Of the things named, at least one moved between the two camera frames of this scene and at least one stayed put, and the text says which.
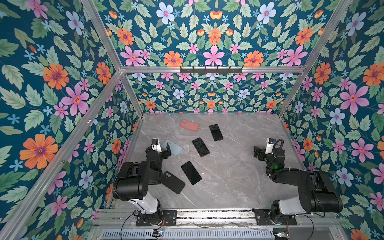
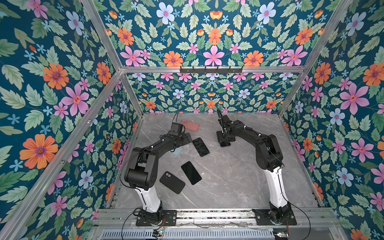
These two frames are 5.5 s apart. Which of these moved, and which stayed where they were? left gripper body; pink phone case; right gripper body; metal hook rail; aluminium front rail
Moved: right gripper body; left gripper body
Stayed: metal hook rail; pink phone case; aluminium front rail
